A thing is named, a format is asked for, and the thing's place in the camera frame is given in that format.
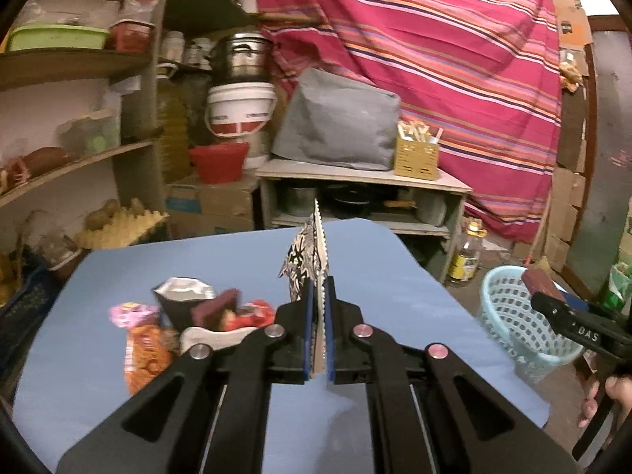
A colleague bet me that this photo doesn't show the grey cloth cover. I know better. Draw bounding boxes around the grey cloth cover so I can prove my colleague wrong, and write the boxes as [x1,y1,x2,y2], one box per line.
[271,66,402,171]

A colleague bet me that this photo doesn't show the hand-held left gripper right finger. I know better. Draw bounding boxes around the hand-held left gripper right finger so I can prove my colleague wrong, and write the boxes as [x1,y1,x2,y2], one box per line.
[323,276,578,474]

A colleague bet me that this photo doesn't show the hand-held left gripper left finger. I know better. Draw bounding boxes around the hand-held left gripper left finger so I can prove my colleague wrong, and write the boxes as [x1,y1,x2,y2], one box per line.
[56,276,317,474]

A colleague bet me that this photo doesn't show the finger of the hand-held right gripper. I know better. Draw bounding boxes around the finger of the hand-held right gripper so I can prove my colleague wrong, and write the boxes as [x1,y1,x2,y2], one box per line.
[530,292,576,337]

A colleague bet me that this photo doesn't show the yellow cutlery holder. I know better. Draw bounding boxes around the yellow cutlery holder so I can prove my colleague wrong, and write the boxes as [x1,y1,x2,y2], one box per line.
[393,121,444,181]

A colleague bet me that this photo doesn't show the pink snack wrapper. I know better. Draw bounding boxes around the pink snack wrapper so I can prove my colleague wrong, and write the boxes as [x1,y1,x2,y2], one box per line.
[109,303,161,331]

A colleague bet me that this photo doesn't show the red plastic basin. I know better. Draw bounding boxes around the red plastic basin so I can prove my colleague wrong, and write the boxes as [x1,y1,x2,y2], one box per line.
[188,142,250,184]

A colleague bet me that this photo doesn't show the clear plastic container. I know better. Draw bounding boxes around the clear plastic container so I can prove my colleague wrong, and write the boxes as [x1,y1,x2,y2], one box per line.
[56,109,122,159]

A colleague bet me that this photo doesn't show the red striped cloth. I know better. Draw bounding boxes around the red striped cloth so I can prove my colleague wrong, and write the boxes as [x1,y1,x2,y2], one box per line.
[254,0,564,245]

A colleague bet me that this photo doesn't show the dark blue plastic crate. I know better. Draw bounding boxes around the dark blue plastic crate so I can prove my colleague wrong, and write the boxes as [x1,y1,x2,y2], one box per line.
[0,247,61,381]

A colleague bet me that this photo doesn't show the oil bottle yellow label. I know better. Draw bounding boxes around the oil bottle yellow label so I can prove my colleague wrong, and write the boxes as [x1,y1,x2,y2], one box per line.
[447,220,487,287]

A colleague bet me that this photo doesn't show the green plastic container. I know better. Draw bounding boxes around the green plastic container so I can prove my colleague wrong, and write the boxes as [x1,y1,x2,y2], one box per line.
[6,24,109,53]

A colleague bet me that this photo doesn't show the wooden shelf unit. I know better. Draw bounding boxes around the wooden shelf unit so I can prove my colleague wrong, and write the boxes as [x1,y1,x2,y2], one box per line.
[0,0,171,218]

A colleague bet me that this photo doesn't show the red snack wrapper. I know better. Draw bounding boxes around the red snack wrapper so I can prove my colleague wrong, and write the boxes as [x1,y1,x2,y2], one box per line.
[227,300,276,331]

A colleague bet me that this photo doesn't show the large yellow oil jug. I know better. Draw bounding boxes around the large yellow oil jug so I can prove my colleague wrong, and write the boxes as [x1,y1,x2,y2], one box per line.
[157,74,194,183]

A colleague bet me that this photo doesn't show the person's right hand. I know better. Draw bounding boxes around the person's right hand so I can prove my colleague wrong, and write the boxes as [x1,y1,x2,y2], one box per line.
[577,374,632,428]

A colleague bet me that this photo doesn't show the red lidded container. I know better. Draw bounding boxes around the red lidded container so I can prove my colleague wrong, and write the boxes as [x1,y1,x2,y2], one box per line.
[107,19,155,54]

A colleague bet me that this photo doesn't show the white plastic bucket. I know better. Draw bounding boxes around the white plastic bucket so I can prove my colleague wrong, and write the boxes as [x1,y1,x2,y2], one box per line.
[205,81,276,169]

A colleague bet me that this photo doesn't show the maroon snack wrapper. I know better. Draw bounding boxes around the maroon snack wrapper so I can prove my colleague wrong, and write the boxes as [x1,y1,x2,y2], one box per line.
[192,290,240,331]
[521,267,568,307]

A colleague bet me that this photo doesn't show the black white patterned wrapper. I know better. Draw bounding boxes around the black white patterned wrapper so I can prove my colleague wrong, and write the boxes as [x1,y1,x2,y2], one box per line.
[278,200,331,386]

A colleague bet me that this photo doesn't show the cardboard sheets on wall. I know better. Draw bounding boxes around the cardboard sheets on wall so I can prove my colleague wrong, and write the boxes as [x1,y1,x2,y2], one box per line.
[543,0,593,272]

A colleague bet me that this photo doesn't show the steel cooking pot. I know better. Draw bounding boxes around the steel cooking pot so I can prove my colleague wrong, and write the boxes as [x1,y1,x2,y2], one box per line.
[211,32,273,85]

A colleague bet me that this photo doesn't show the glass jar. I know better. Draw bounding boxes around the glass jar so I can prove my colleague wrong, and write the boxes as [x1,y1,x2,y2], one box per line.
[160,30,186,62]

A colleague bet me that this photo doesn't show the light blue plastic basket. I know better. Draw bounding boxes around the light blue plastic basket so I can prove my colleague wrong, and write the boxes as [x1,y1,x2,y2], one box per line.
[480,265,586,385]

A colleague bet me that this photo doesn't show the cardboard box blue print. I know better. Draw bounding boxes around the cardboard box blue print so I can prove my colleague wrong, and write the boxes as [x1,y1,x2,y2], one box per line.
[165,175,260,239]

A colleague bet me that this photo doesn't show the low wooden cabinet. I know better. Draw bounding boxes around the low wooden cabinet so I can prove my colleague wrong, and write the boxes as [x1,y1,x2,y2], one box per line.
[254,158,474,277]

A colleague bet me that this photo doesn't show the black pan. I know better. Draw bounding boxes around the black pan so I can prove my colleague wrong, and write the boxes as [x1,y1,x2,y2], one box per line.
[326,185,396,208]

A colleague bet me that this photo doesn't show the yellow egg tray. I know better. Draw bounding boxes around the yellow egg tray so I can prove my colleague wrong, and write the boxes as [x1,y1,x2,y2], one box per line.
[74,197,169,250]

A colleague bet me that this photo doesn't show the metal pot in cabinet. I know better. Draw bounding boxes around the metal pot in cabinet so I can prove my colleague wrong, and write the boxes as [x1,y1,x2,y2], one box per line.
[279,185,319,218]

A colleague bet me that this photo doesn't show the orange snack wrapper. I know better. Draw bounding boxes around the orange snack wrapper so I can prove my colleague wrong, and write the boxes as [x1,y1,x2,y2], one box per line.
[123,326,175,396]

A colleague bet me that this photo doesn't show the green plastic bag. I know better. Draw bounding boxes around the green plastic bag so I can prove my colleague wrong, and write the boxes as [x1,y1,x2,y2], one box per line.
[605,261,632,309]

